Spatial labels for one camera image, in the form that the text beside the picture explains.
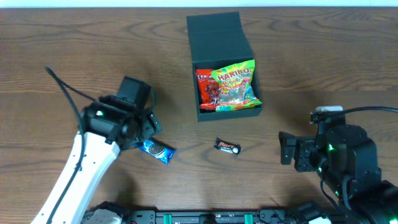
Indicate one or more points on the red snack packet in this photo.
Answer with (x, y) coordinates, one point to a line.
(208, 88)

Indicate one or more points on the black Mars mini bar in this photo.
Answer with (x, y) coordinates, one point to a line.
(227, 147)

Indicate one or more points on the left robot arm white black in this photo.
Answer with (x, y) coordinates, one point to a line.
(106, 129)

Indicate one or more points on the green Haribo gummy bag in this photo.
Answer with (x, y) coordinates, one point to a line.
(235, 91)

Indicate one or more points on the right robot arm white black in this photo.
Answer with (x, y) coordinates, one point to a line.
(345, 159)

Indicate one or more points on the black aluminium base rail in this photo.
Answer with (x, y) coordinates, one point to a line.
(308, 212)

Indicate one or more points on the black open gift box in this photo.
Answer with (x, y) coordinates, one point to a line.
(218, 40)

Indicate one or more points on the blue Oreo cookie pack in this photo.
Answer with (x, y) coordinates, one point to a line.
(157, 149)

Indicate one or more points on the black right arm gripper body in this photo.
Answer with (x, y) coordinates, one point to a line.
(301, 154)

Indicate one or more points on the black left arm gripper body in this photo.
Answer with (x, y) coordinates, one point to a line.
(152, 125)

